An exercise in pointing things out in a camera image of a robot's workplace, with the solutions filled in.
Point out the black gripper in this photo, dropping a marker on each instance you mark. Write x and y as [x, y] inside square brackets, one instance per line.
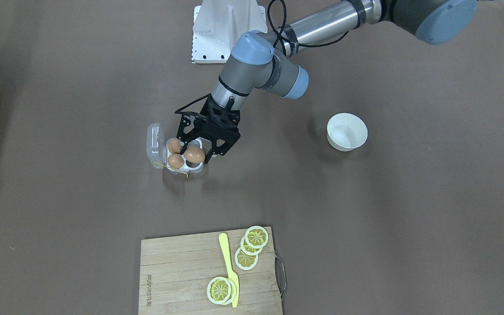
[205, 131]

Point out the brown egg carried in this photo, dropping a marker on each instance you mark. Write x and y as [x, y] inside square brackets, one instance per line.
[194, 154]

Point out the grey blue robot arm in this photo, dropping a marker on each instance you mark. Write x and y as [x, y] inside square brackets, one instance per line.
[261, 60]

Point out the brown egg far in box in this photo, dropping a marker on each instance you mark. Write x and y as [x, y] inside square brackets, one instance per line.
[174, 146]

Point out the brown egg in box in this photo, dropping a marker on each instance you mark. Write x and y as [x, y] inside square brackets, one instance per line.
[175, 162]
[174, 146]

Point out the brown egg near in box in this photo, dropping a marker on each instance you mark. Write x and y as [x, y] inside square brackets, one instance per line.
[175, 162]

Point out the clear plastic egg box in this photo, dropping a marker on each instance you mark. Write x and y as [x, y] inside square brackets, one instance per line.
[158, 152]

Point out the lemon slice back of row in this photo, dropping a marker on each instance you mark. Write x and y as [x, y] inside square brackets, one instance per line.
[256, 237]

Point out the lemon slice of row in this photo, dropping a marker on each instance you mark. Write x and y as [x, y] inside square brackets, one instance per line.
[256, 237]
[245, 261]
[248, 249]

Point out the lemon slice middle of row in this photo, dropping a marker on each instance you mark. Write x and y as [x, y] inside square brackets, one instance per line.
[248, 249]

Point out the lemon slice front of row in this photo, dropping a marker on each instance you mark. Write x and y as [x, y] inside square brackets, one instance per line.
[245, 261]

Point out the wooden cutting board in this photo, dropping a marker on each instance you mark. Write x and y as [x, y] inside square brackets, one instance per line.
[175, 272]

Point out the white round bowl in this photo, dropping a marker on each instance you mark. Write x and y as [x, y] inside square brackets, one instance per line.
[346, 132]

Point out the lemon slice top pair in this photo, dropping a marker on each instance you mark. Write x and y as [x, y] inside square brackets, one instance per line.
[219, 290]

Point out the lemon slice under pair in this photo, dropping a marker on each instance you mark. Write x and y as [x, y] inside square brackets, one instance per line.
[234, 291]

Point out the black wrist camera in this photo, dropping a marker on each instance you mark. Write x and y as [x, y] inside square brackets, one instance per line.
[183, 112]

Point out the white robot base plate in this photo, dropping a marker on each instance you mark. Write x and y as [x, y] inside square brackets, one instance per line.
[218, 24]

